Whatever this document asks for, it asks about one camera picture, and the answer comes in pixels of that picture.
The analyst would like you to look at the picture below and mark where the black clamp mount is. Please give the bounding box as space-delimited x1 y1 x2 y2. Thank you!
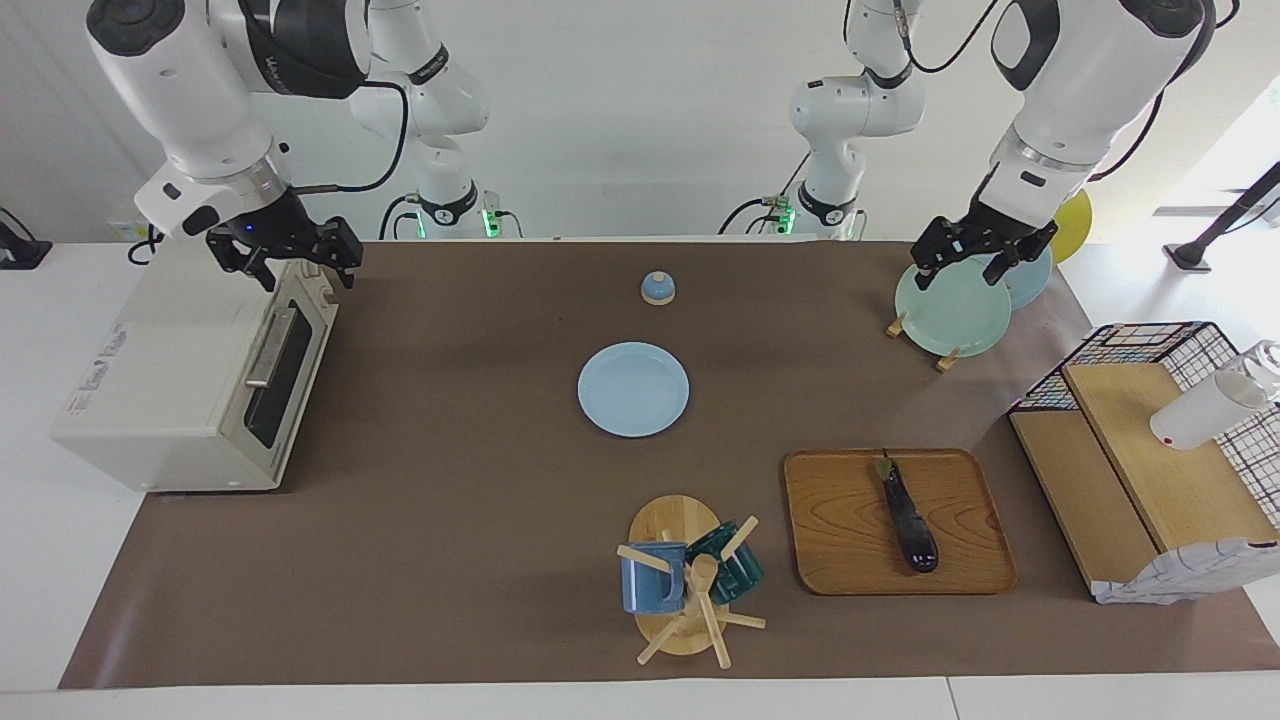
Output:
0 207 53 271

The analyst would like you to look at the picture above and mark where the wooden mug tree stand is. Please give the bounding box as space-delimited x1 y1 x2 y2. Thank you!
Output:
616 494 768 669

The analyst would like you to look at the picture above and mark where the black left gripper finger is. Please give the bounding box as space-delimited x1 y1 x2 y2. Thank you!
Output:
986 222 1060 292
910 216 958 293

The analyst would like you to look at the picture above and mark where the black stand with pole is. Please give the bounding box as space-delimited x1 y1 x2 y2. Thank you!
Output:
1163 160 1280 273

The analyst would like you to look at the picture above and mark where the light blue racked plate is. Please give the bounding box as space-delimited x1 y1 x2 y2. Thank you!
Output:
985 245 1054 311

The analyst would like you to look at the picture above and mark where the mint green plate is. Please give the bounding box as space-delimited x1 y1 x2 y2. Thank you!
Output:
894 252 1013 358

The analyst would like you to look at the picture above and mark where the blue mug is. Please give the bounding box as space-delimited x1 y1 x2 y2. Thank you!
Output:
620 542 689 615

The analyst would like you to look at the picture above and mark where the dark purple eggplant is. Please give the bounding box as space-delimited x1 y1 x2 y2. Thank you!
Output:
875 450 941 575

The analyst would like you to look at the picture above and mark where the brown wooden tray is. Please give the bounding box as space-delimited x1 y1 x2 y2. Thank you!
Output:
783 448 1019 597

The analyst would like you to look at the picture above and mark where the cream toaster oven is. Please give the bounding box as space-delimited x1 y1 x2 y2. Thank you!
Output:
50 243 339 493

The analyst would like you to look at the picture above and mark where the dark green mug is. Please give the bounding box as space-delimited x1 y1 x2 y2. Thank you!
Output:
686 520 765 605

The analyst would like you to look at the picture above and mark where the wooden plate rack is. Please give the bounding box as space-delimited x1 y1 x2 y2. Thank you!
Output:
886 310 963 373

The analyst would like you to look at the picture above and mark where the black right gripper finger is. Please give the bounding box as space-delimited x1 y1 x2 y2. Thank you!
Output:
320 216 364 292
236 252 280 294

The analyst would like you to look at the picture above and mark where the white power strip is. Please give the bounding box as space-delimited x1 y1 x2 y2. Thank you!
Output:
108 195 163 245

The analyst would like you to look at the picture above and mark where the black wire basket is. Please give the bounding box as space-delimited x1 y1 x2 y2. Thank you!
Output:
1008 321 1280 531

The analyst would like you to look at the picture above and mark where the white cup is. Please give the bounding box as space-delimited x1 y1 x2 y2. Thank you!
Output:
1149 340 1280 452

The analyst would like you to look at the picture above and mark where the oven glass door with handle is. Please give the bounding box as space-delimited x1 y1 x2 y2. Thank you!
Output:
225 285 339 477

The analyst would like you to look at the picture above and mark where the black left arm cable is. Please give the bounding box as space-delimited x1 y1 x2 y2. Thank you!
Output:
845 0 1241 183

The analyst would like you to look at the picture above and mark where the light wooden stepped box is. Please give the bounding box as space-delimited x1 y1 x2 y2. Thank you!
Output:
1008 362 1280 601

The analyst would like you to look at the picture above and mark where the yellow plate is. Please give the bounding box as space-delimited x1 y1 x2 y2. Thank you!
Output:
1050 188 1093 265

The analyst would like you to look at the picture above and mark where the white grey patterned cloth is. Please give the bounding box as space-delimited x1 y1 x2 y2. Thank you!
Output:
1092 537 1280 606

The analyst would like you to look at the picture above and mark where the brown table mat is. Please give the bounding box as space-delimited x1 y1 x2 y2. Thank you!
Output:
58 240 1280 691

